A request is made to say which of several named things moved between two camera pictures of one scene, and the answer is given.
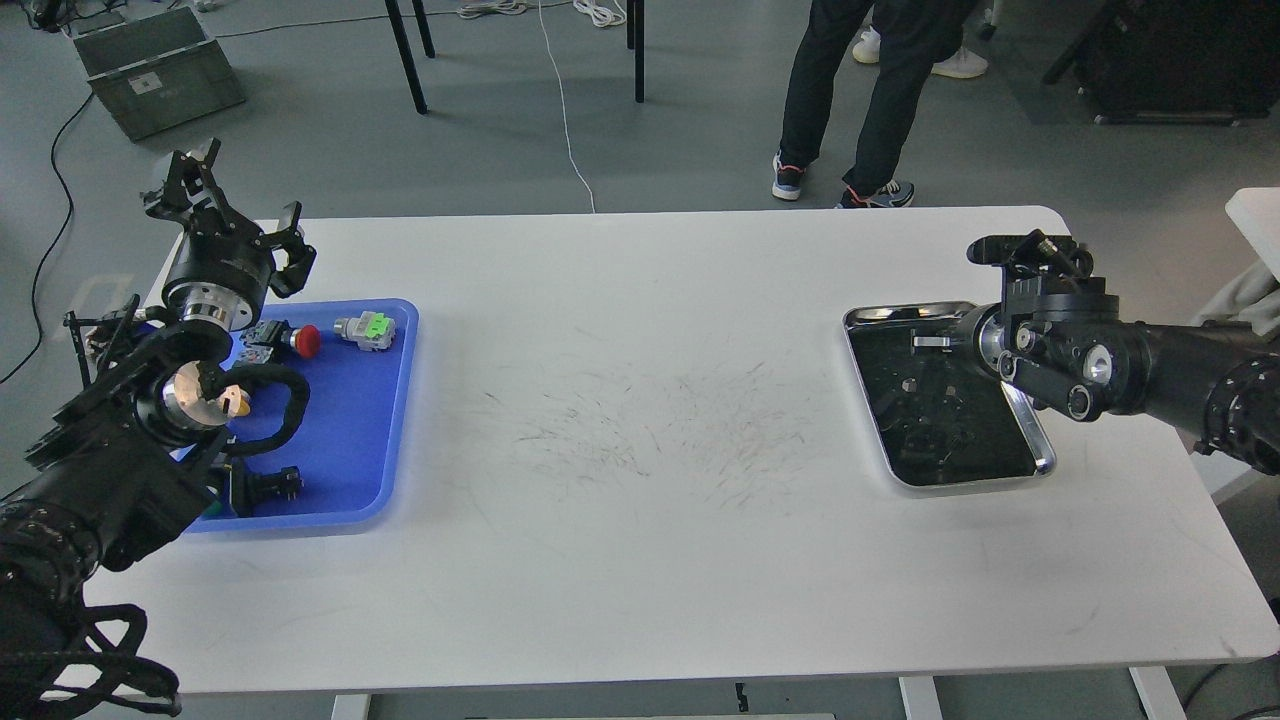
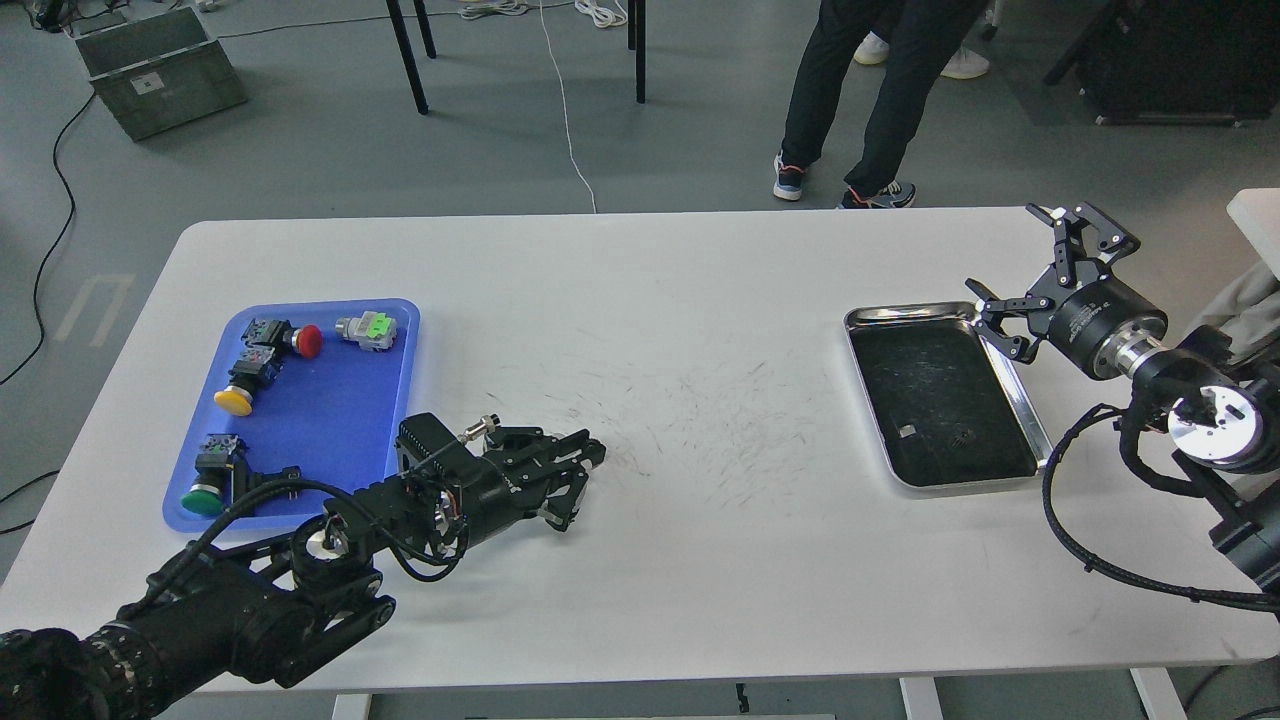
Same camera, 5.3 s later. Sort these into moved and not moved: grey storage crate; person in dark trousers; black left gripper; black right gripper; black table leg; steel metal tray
Moved: black right gripper; black left gripper
Not moved: black table leg; grey storage crate; person in dark trousers; steel metal tray
